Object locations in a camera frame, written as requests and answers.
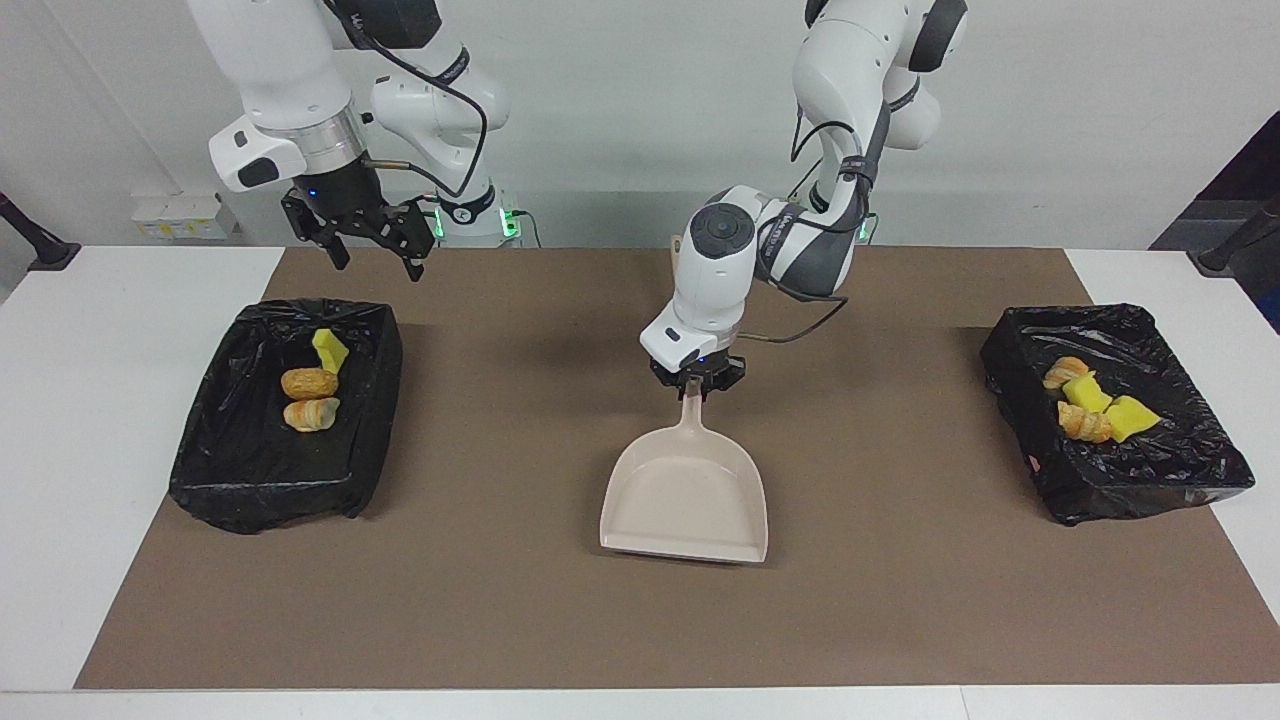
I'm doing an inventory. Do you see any beige plastic dustpan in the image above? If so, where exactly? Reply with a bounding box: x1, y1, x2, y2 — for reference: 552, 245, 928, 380
600, 385, 769, 564

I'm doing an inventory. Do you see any brown potato-shaped toy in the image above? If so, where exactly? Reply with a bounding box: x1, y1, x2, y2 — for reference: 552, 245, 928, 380
280, 367, 340, 401

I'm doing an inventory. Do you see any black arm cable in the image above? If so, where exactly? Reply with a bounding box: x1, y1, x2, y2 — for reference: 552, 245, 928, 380
320, 0, 491, 201
738, 105, 881, 346

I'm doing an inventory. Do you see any black stand leg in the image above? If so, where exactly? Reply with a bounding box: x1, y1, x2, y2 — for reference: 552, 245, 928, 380
0, 190, 81, 271
1188, 195, 1280, 276

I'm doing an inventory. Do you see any yellow sponge piece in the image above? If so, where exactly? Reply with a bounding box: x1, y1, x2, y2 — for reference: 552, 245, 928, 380
1062, 374, 1113, 414
311, 328, 350, 376
1105, 396, 1163, 443

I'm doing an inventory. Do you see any black-lined trash bin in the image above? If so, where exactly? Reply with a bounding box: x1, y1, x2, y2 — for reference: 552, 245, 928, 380
168, 297, 404, 534

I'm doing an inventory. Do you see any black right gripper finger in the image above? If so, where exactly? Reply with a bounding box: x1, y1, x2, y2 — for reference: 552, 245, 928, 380
281, 190, 351, 272
385, 198, 438, 284

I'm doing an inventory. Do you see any black-lined bin with pink mark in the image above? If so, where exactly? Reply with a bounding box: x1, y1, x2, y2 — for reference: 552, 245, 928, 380
980, 303, 1256, 527

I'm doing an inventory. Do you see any white wall socket box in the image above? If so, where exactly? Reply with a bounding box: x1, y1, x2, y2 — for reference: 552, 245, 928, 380
132, 193, 239, 241

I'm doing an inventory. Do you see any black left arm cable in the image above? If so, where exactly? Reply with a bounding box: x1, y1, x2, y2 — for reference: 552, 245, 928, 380
738, 105, 881, 346

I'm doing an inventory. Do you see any orange white striped pastry toy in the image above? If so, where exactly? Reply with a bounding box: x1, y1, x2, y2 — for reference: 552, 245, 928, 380
1057, 400, 1113, 444
283, 397, 341, 433

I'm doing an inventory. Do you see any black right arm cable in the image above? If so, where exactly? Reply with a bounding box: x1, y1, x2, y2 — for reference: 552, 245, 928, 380
320, 0, 491, 201

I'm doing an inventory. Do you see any brown table mat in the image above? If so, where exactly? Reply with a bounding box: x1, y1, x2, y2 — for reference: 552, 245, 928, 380
75, 248, 1280, 691

